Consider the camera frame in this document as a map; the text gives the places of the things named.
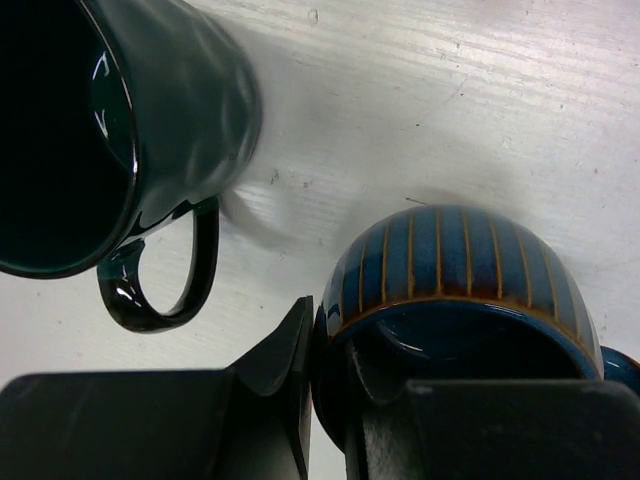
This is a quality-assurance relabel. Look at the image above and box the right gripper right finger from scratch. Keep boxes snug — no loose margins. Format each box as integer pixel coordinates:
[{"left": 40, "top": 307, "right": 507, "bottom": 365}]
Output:
[{"left": 344, "top": 346, "right": 639, "bottom": 479}]

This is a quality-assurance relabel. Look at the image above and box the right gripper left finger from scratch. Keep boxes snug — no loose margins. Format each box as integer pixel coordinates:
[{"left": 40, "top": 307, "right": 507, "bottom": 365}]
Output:
[{"left": 1, "top": 297, "right": 313, "bottom": 479}]

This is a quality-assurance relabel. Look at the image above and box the blue striped mug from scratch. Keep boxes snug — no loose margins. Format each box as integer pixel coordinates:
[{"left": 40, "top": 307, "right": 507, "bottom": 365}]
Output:
[{"left": 312, "top": 205, "right": 639, "bottom": 445}]

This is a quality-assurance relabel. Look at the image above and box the dark green mug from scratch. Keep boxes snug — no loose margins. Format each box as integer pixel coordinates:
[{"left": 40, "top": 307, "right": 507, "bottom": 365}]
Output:
[{"left": 1, "top": 1, "right": 262, "bottom": 333}]

